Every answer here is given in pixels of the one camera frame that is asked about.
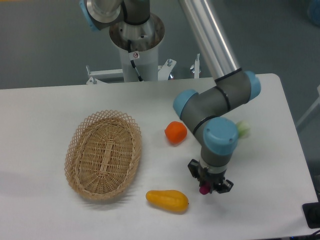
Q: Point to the purple sweet potato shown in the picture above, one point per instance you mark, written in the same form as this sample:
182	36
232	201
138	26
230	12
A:
205	189

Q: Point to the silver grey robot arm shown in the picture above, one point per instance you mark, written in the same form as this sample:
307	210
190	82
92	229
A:
202	113

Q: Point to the white metal base frame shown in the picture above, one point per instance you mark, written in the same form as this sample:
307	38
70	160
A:
133	72

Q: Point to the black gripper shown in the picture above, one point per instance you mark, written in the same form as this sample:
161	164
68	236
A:
217	181

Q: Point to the black device at table edge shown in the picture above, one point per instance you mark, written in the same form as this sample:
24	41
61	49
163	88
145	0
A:
312	214

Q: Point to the oval wicker basket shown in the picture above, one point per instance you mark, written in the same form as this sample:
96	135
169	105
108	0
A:
104	155

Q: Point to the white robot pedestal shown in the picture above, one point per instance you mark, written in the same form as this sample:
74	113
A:
139	42

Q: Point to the green bok choy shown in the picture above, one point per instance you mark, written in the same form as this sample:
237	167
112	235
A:
243	128

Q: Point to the blue object top right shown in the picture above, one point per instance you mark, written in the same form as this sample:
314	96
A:
313	12

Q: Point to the orange tangerine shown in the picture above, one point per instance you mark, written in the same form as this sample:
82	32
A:
175	132

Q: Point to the yellow papaya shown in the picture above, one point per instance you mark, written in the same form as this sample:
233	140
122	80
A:
169	200

